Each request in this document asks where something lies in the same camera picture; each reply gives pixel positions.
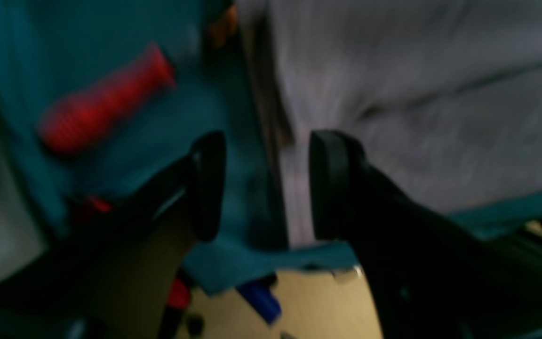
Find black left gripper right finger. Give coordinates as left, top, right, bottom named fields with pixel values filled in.
left=308, top=129, right=542, bottom=339

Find orange handled screwdriver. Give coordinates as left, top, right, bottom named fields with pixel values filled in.
left=38, top=44, right=176, bottom=156

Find blue table cloth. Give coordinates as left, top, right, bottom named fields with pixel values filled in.
left=0, top=0, right=542, bottom=295

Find orange black clamp tool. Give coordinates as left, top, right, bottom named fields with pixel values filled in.
left=160, top=277, right=192, bottom=337

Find pink T-shirt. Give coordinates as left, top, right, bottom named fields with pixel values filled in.
left=237, top=0, right=542, bottom=248

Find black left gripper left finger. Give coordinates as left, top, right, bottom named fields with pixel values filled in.
left=66, top=131, right=227, bottom=339

